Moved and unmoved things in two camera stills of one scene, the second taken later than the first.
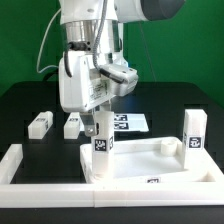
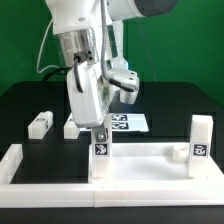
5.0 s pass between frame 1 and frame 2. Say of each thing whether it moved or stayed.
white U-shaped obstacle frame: stayed
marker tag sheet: stayed
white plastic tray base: moved
